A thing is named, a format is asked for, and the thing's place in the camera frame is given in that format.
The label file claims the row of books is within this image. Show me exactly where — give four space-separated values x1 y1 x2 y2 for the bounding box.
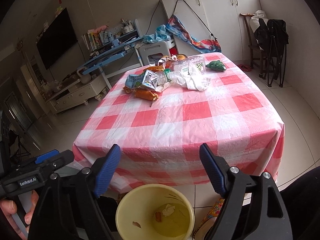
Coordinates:
81 29 109 52

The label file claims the red white snack wrapper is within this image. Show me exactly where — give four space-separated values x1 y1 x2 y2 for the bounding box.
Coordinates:
156 55 178 68

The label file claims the pink kettlebell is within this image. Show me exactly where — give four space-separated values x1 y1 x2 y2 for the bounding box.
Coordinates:
76 67 92 85

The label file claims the green plush toy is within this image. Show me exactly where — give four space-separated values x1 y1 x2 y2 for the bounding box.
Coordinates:
206 60 226 72

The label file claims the person's left hand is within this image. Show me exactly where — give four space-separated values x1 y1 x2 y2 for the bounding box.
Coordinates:
1 190 39 239

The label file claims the black folding chair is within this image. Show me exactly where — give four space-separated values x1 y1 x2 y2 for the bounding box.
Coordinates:
254 19 289 88

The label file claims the pink checkered tablecloth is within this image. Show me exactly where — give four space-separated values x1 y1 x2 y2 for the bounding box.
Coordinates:
72 53 285 193

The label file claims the cream tv stand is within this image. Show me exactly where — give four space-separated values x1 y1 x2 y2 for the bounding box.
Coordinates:
46 75 106 114

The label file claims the colourful fabric bag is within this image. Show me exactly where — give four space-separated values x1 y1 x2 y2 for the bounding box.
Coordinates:
165 15 222 54

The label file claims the white plastic stool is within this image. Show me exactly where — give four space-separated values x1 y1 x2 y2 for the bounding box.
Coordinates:
138 40 174 66

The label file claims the yellow plastic trash bucket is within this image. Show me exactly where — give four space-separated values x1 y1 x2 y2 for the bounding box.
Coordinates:
116 184 195 240

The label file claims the light blue crumpled cloth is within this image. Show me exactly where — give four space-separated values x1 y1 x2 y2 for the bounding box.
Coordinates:
142 24 172 44

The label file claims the woven fruit basket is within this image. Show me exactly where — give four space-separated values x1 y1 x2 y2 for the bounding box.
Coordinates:
161 54 188 61

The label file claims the wall mounted black television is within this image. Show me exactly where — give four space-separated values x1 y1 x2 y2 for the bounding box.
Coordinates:
36 8 78 69

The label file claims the white balcony cabinet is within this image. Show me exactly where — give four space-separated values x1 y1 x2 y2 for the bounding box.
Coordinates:
161 0 261 62

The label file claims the colourful patterned slipper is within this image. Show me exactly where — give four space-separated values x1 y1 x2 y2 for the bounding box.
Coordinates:
193 198 225 240

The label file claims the crushed clear water bottle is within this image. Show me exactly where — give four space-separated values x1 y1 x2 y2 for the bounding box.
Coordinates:
156 69 181 86

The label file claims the large white tissue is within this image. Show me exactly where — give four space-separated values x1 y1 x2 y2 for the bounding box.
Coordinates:
175 69 211 91

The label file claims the wooden chair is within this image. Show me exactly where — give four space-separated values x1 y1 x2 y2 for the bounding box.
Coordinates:
239 14 266 77

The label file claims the blue crushed drink carton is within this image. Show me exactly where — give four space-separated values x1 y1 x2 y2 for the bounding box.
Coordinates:
125 70 159 90

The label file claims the clear plastic food box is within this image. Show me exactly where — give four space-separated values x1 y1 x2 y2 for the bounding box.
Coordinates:
169 56 206 74

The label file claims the long orange peel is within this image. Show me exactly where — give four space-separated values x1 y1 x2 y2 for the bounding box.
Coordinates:
133 89 158 101

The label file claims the blue children's study desk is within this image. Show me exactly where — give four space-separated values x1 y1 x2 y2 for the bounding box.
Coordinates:
76 19 143 90

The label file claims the white stuffed bag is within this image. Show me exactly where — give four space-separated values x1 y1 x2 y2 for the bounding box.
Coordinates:
249 10 268 32

